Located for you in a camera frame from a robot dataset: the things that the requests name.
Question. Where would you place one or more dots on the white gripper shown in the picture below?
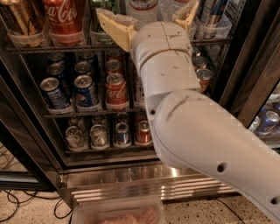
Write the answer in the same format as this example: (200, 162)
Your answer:
(161, 41)

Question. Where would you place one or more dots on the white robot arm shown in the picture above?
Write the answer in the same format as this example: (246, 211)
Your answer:
(189, 129)

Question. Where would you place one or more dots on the green LaCroix can top shelf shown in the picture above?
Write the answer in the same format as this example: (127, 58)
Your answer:
(98, 35)

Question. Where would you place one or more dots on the silver blue slim can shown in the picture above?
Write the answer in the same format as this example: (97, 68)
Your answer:
(211, 24)

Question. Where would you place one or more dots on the front gold can middle shelf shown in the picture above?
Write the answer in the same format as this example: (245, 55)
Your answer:
(205, 77)

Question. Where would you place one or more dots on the gold can shelf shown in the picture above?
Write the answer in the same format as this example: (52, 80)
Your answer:
(24, 17)
(205, 77)

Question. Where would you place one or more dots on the front Coca-Cola can middle shelf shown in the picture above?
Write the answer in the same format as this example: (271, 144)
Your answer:
(116, 91)

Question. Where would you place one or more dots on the brown tea bottle middle shelf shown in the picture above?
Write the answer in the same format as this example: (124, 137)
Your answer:
(139, 91)

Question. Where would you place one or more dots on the red Coca-Cola can top shelf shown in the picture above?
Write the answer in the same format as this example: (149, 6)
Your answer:
(65, 17)

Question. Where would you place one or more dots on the red can bottom shelf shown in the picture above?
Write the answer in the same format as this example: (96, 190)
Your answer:
(143, 133)

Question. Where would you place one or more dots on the front Pepsi can far left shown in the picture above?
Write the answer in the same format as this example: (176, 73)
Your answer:
(53, 95)

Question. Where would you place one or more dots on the blue silver can bottom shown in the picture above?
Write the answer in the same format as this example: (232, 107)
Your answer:
(122, 133)

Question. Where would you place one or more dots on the stainless steel fridge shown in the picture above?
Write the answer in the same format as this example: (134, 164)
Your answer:
(245, 67)

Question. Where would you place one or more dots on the gold can top shelf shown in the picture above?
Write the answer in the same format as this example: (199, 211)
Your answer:
(24, 17)

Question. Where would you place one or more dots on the silver can bottom far left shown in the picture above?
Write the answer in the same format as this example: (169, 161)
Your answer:
(75, 139)

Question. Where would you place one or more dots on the blue can right compartment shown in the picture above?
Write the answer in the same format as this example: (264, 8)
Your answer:
(268, 121)

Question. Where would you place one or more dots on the clear water bottle left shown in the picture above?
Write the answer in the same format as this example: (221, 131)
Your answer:
(143, 11)

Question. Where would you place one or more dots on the clear water bottle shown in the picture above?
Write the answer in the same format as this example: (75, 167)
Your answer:
(143, 11)
(169, 7)

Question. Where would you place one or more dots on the clear water bottle right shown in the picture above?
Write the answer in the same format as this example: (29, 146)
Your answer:
(169, 7)

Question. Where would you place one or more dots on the clear plastic bin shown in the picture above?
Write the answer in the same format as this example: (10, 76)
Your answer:
(135, 210)

